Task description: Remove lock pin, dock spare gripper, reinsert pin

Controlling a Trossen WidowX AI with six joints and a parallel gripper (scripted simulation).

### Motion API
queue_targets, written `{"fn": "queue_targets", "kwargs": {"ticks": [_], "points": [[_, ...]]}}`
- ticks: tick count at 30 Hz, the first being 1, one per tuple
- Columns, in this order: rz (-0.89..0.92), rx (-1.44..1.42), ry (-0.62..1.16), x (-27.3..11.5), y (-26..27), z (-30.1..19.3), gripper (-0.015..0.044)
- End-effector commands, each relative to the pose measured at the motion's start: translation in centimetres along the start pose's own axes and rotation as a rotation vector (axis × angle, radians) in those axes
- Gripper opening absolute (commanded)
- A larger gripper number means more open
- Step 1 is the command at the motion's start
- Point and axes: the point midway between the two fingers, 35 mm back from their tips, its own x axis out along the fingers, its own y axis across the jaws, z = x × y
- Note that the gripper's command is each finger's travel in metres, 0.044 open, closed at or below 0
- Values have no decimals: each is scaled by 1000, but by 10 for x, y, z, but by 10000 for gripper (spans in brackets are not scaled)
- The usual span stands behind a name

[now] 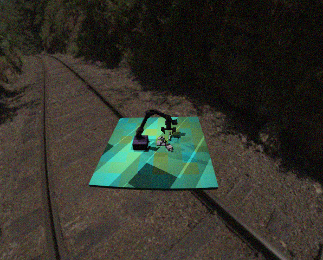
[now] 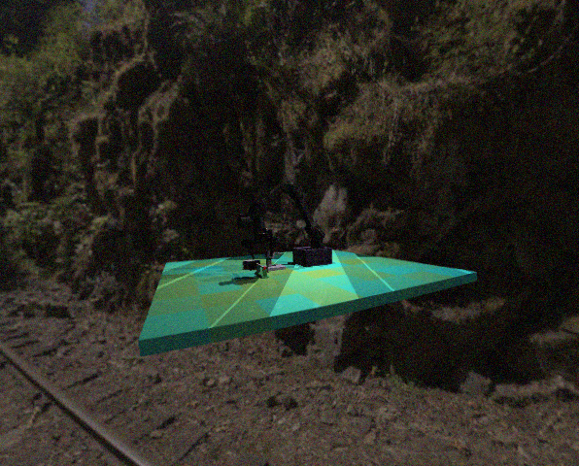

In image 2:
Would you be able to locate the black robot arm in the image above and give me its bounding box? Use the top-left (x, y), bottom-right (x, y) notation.
top-left (237, 183), bottom-right (325, 249)

